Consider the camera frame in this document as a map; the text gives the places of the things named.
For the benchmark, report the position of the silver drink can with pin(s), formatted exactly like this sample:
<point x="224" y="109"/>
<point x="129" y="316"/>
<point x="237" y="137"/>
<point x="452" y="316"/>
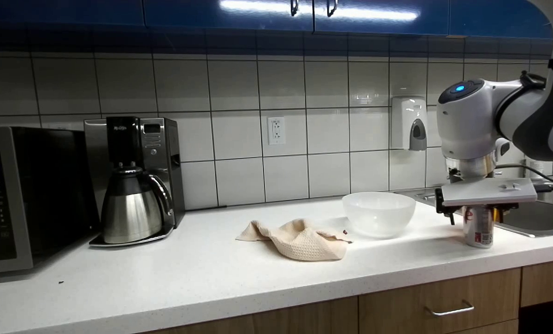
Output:
<point x="477" y="226"/>

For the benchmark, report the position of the white wall outlet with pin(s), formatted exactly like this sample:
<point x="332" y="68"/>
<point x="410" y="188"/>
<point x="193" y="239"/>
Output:
<point x="276" y="131"/>

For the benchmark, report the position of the white wall soap dispenser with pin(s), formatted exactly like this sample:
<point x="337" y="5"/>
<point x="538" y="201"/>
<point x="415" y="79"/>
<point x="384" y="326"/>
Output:
<point x="408" y="125"/>

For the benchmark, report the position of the wooden lower cabinets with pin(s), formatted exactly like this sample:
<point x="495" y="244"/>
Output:
<point x="510" y="302"/>

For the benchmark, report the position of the beige crumpled cloth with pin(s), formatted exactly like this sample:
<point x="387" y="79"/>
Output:
<point x="298" y="240"/>

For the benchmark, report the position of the blue upper cabinets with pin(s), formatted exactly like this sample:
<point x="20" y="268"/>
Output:
<point x="506" y="20"/>

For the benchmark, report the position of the black coffee maker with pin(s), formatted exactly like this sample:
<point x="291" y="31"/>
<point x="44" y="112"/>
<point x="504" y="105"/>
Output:
<point x="148" y="144"/>

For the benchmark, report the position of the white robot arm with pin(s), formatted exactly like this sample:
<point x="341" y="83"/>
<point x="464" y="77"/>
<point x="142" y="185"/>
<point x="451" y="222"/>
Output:
<point x="475" y="114"/>

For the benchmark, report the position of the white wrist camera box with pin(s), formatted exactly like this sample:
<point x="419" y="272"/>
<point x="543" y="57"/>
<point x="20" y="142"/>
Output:
<point x="488" y="192"/>

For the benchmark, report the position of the steel coffee carafe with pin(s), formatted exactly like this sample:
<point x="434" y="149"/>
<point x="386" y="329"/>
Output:
<point x="135" y="209"/>

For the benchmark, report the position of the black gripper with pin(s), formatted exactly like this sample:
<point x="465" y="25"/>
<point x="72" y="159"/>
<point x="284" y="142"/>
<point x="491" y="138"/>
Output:
<point x="447" y="205"/>

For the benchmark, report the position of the black microwave oven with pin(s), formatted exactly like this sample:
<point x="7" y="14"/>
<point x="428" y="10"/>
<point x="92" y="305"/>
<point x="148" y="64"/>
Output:
<point x="44" y="196"/>

